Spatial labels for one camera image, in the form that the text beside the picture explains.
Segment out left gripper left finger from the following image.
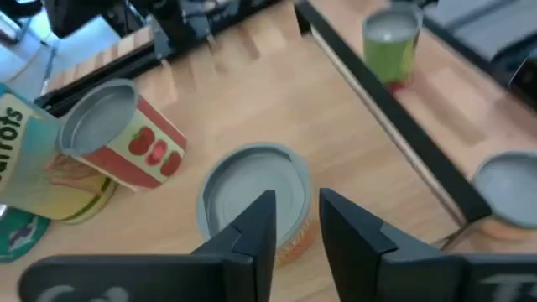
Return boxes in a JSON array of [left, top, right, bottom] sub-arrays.
[[18, 190, 277, 302]]

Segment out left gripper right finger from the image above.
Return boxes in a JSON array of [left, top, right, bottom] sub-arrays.
[[319, 188, 537, 302]]

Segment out orange-sided can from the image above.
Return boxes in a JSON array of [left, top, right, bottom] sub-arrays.
[[196, 142, 318, 268]]

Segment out red tomato can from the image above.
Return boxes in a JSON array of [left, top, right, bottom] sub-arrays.
[[57, 78, 189, 193]]

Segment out green sliced peaches can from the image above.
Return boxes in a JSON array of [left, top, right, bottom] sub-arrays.
[[472, 151, 537, 242]]

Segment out green and pink hearts can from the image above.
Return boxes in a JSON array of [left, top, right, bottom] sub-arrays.
[[362, 6, 423, 91]]

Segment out teal tuna can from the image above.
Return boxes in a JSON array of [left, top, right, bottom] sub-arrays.
[[0, 204, 51, 264]]

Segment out tall carrots can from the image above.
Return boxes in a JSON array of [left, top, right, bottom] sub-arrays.
[[0, 81, 118, 226]]

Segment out wooden shelf with black frame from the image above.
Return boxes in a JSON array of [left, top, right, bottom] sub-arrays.
[[0, 2, 494, 302]]

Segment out black metal table frame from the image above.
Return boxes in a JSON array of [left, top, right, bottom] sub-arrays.
[[33, 41, 177, 119]]

